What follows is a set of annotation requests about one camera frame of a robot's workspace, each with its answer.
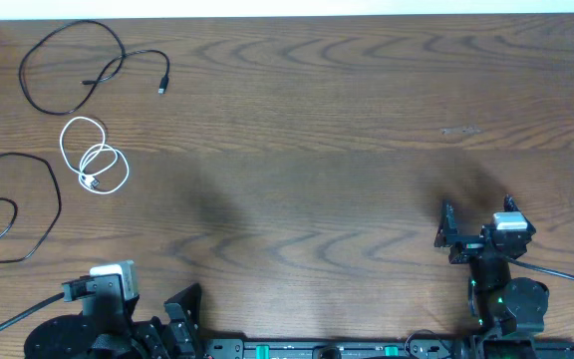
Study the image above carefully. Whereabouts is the white USB cable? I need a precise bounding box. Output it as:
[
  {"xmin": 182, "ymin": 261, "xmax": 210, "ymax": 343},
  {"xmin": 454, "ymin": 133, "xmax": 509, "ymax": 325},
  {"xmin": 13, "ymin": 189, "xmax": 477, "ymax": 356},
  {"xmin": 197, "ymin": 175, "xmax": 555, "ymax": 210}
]
[{"xmin": 59, "ymin": 116, "xmax": 131, "ymax": 195}]

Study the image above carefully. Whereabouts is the black USB cable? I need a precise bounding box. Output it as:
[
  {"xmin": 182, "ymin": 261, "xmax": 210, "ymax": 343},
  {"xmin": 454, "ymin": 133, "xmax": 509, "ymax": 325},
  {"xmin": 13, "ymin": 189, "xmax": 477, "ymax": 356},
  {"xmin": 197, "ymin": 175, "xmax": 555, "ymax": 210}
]
[{"xmin": 17, "ymin": 19, "xmax": 171, "ymax": 117}]

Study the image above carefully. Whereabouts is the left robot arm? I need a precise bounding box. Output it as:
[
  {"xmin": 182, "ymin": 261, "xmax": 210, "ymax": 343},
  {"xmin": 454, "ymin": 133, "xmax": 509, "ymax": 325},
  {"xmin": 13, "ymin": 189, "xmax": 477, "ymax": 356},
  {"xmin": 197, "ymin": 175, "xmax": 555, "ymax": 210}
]
[{"xmin": 24, "ymin": 274, "xmax": 208, "ymax": 359}]

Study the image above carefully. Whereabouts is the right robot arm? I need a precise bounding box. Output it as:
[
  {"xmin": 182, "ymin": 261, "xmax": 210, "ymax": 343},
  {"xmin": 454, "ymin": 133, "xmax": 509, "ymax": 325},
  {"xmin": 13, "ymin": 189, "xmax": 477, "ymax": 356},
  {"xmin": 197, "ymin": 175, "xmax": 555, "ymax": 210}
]
[{"xmin": 434, "ymin": 195, "xmax": 549, "ymax": 359}]

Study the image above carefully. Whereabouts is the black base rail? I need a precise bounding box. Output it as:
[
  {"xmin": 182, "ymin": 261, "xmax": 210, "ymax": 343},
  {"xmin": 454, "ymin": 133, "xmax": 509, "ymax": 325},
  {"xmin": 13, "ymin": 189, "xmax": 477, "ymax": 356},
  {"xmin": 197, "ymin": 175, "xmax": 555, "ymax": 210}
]
[{"xmin": 204, "ymin": 335, "xmax": 574, "ymax": 359}]

